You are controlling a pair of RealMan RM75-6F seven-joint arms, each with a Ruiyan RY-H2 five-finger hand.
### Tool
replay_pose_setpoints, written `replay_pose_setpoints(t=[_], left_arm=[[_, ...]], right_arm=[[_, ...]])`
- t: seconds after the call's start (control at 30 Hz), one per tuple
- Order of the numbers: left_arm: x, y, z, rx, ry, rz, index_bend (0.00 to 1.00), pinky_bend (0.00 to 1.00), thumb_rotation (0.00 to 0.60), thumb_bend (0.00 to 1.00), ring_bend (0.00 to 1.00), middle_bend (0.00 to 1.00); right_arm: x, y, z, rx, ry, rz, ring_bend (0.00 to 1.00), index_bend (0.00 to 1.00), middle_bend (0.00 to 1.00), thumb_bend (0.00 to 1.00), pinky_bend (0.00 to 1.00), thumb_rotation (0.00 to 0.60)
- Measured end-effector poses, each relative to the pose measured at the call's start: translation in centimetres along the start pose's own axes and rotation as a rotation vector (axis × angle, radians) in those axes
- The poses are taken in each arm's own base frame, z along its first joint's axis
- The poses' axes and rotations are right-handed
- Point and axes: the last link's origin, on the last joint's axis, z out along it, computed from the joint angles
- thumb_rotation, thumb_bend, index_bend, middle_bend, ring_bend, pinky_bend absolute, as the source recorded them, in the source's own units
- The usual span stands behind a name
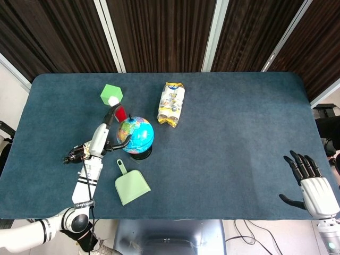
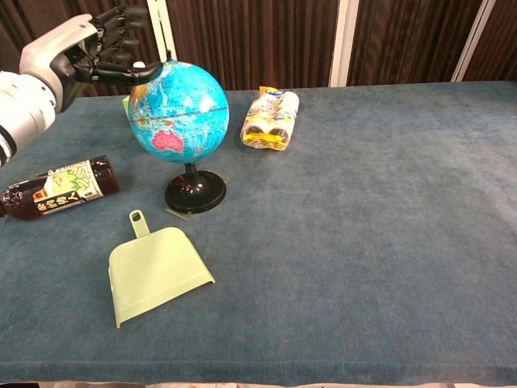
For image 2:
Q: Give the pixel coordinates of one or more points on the left black grey robot hand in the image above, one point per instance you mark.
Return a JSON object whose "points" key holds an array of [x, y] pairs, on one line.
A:
{"points": [[81, 48]]}

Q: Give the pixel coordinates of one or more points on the blue desk globe black stand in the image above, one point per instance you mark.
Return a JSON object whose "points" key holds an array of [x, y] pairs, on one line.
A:
{"points": [[182, 117]]}

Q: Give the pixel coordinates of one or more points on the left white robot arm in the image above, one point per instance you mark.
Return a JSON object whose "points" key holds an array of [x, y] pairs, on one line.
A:
{"points": [[20, 109]]}

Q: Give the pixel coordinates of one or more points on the brown tea bottle with label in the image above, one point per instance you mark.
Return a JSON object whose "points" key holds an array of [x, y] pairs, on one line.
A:
{"points": [[60, 188]]}

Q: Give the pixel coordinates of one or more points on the packaged rolls in clear plastic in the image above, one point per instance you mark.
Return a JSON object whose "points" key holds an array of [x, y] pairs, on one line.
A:
{"points": [[270, 121]]}

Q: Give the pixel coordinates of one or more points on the light green plastic dustpan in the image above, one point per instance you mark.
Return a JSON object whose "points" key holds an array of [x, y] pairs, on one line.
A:
{"points": [[157, 271]]}

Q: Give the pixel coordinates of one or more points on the blue table cloth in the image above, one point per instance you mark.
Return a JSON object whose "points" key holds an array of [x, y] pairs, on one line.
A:
{"points": [[323, 226]]}

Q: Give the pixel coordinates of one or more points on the white metal frame post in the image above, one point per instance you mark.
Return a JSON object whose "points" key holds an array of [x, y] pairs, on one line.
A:
{"points": [[160, 24], [343, 40], [472, 40]]}

